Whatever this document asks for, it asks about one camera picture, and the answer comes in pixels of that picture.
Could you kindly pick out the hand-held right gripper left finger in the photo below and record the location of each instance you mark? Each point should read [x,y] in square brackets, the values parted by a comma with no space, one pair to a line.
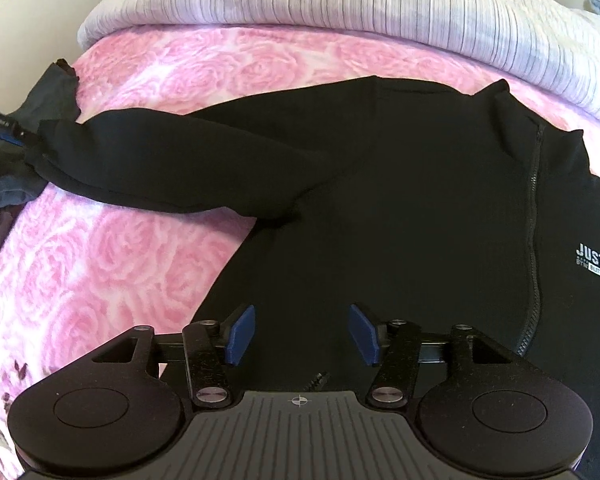
[241,336]

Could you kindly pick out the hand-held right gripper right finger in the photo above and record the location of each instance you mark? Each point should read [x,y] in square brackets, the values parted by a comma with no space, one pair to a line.
[364,334]

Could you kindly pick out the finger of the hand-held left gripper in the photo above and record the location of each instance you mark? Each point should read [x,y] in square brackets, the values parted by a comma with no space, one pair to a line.
[4,127]

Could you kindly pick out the black zip jacket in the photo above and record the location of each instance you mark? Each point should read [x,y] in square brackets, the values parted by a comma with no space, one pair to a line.
[390,210]

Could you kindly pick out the dark grey garment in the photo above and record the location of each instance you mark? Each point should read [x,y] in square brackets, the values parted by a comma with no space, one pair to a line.
[50,100]

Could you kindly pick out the pink floral bed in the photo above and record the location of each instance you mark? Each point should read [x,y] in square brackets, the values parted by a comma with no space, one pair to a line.
[145,240]

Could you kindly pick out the white striped quilt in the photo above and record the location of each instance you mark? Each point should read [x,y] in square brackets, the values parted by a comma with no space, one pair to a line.
[360,5]

